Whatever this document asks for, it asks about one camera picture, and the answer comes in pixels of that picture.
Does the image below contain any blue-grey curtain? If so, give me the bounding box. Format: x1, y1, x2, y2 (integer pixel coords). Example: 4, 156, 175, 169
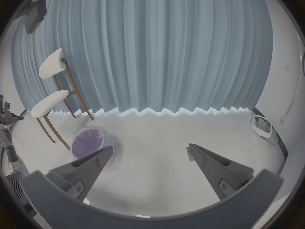
11, 0, 274, 116

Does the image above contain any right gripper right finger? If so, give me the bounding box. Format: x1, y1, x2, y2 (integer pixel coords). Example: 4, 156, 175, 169
186, 143, 254, 199

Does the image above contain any white plastic tub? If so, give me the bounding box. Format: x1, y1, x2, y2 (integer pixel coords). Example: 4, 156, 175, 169
250, 115, 279, 145

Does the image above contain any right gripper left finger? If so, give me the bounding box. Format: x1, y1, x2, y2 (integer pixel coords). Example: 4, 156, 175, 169
46, 146, 114, 202

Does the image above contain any white cushioned wooden chair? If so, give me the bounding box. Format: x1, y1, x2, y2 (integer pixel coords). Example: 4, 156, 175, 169
31, 48, 95, 151

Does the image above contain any purple plastic bag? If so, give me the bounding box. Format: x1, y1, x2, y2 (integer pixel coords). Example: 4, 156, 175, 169
71, 125, 115, 171

